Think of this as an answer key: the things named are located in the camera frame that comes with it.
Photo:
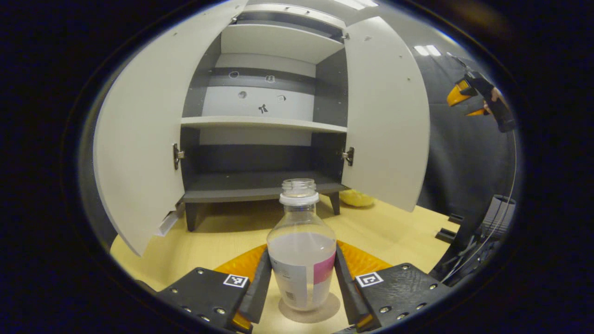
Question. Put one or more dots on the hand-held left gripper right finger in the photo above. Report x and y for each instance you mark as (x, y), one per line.
(348, 287)

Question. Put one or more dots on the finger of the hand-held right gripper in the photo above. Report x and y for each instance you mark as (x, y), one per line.
(458, 95)
(477, 112)

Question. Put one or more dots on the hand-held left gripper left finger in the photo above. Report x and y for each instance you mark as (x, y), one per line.
(260, 287)

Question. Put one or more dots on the clear plastic bottle pink label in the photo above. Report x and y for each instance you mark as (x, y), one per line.
(301, 260)

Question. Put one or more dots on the round grey coaster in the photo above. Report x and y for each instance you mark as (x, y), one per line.
(301, 317)

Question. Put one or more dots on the white cabinet door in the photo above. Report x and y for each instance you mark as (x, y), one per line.
(148, 116)
(385, 116)

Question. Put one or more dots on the metal door hinge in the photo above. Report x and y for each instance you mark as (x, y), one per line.
(177, 155)
(349, 156)

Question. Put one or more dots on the black backdrop cloth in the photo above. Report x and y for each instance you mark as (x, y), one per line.
(464, 153)

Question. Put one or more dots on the yellow plush toy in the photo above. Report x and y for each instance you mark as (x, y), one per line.
(356, 198)

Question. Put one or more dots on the grey round bin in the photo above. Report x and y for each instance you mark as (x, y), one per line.
(496, 218)

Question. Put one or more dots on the black metal stand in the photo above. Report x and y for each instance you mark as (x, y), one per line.
(450, 235)

